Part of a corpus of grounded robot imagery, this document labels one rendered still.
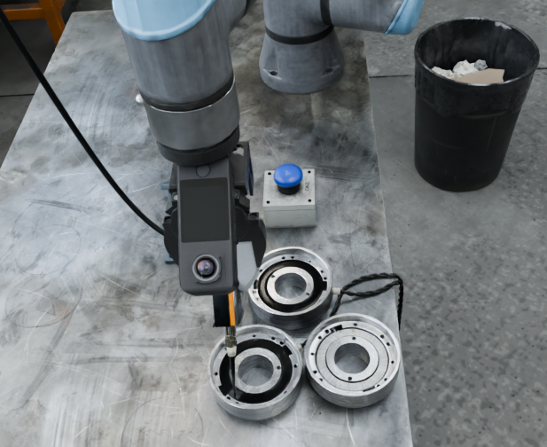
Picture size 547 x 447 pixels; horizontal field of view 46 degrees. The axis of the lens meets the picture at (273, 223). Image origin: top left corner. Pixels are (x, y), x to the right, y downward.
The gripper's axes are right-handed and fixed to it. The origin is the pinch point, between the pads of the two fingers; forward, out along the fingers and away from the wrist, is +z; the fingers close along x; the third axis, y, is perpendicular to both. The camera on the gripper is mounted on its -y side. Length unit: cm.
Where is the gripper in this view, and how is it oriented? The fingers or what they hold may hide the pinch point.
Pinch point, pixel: (226, 289)
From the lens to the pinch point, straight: 68.1
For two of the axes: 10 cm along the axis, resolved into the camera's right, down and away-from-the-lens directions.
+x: -10.0, 0.4, 0.7
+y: 0.2, -7.4, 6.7
